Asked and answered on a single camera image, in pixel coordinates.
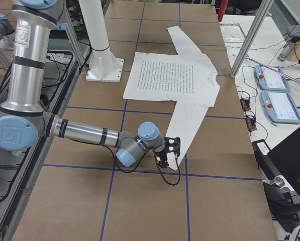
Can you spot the near blue teach pendant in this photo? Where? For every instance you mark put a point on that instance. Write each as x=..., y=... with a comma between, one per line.
x=280, y=107

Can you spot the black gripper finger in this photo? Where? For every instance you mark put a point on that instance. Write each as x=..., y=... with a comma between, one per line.
x=163, y=164

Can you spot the near small orange circuit board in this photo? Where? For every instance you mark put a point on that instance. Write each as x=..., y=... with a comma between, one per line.
x=251, y=123

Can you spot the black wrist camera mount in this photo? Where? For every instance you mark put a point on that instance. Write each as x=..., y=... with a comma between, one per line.
x=172, y=145

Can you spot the black box with white label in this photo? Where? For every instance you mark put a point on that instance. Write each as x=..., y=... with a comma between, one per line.
x=261, y=151

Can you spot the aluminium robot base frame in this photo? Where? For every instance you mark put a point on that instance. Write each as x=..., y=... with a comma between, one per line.
x=19, y=171

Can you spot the clear plastic water bottle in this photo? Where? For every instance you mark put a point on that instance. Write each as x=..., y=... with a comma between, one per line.
x=286, y=50

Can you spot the metal grabber stick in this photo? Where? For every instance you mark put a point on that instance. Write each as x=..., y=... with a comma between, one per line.
x=270, y=68

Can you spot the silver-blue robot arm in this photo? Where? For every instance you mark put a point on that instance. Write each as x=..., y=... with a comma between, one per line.
x=7, y=33
x=23, y=120

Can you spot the far blue teach pendant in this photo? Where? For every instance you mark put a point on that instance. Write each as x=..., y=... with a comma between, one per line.
x=270, y=79

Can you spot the clear plastic document sleeve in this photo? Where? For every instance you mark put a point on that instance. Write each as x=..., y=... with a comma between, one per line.
x=232, y=33

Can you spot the black computer monitor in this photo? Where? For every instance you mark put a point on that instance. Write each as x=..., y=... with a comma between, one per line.
x=286, y=158

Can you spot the aluminium frame post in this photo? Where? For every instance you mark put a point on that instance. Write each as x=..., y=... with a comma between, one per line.
x=256, y=24

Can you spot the white long-sleeve printed t-shirt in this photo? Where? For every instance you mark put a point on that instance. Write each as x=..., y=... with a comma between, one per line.
x=188, y=78

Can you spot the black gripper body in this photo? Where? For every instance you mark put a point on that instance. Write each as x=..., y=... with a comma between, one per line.
x=162, y=157

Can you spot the red cylinder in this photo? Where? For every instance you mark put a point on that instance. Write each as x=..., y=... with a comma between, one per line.
x=222, y=9

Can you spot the blue teach pendant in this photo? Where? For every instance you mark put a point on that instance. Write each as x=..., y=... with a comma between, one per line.
x=270, y=79
x=280, y=107

